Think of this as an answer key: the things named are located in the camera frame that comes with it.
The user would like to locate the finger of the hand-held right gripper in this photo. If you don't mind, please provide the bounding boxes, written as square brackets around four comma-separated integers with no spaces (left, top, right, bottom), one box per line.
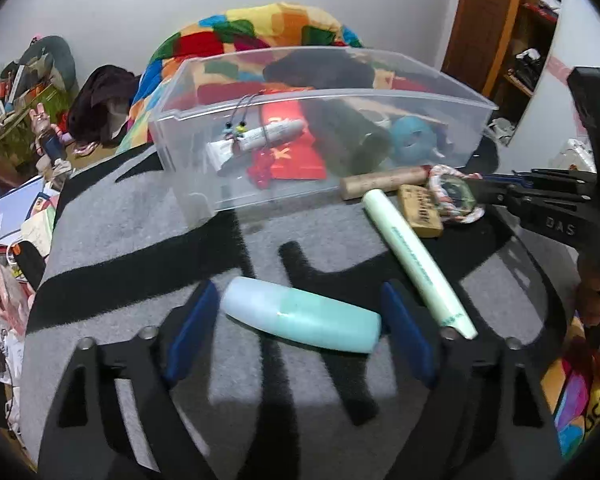
[466,179,536,207]
[480,169,597,186]

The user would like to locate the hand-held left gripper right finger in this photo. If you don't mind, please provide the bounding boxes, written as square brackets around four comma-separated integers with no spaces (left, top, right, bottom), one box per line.
[379,280,564,480]

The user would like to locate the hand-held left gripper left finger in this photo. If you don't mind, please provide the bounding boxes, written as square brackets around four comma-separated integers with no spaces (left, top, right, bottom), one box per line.
[39,280,222,480]

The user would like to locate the braided rope ring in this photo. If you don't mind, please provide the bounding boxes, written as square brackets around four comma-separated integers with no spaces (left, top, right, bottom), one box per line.
[426,163,487,224]

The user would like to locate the pale tube with white cap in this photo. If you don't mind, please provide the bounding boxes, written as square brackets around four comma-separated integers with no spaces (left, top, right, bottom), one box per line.
[362,188,479,341]

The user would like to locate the wooden stamp block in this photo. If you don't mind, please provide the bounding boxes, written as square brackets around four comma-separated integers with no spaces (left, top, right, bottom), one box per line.
[397,183,445,239]

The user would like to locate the blue tape roll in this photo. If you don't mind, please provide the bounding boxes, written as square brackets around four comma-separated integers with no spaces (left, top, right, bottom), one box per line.
[390,115,439,164]

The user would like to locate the pale teal bottle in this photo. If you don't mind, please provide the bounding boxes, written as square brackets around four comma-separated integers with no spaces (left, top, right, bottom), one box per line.
[220,276,383,355]

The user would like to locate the green glass bottle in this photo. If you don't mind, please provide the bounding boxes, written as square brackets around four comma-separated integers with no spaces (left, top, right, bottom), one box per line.
[304,104,394,177]

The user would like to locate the clear plastic bin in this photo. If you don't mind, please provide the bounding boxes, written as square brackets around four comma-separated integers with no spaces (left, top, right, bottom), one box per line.
[148,46,500,222]

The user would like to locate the red gold envelope packet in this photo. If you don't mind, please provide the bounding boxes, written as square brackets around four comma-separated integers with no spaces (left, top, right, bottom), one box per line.
[246,99,329,189]

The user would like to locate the white ointment tube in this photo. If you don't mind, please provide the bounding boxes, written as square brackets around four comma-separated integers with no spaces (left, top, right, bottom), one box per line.
[206,119,307,164]

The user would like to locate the person's right hand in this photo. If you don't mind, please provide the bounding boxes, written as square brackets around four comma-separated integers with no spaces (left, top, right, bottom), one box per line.
[576,254,600,332]

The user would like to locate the grey black blanket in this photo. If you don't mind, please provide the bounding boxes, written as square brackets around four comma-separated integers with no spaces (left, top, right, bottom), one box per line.
[20,135,573,480]

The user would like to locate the white sliding wardrobe door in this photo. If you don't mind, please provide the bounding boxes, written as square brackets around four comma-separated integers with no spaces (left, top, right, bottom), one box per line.
[509,0,600,173]

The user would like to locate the wooden wardrobe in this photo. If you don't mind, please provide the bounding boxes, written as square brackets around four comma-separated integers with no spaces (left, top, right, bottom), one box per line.
[441,0,567,107]

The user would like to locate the wooden door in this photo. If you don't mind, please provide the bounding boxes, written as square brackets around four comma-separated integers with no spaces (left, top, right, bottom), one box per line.
[441,0,527,100]

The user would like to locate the black orange device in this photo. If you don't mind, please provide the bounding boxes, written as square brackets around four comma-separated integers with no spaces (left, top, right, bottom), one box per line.
[10,239,47,292]

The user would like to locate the pink bag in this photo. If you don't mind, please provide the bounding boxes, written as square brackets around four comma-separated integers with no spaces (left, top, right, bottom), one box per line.
[0,264,32,333]

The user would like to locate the blue paper booklet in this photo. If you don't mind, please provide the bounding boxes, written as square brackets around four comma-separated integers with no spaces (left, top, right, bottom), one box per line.
[0,176,47,249]

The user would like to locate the black clothing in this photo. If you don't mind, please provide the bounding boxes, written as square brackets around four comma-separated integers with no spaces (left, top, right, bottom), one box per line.
[262,49,376,92]

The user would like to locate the dark blue flask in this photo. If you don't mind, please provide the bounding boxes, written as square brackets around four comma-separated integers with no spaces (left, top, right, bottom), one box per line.
[42,132,68,162]

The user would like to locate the dark garment pile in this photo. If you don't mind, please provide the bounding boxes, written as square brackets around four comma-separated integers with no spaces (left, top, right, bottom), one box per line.
[66,64,140,148]

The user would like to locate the pink rabbit toy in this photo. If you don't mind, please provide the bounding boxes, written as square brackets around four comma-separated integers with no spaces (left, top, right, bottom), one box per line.
[30,102,56,146]

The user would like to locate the green storage box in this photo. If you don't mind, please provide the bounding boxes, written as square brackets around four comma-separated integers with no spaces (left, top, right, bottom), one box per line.
[0,82,72,166]

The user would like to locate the colourful patchwork quilt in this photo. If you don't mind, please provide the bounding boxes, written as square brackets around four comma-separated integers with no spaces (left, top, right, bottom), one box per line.
[115,2,600,458]

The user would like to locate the grey neck pillow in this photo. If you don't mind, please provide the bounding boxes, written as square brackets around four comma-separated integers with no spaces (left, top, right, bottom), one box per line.
[15,35,79,93]

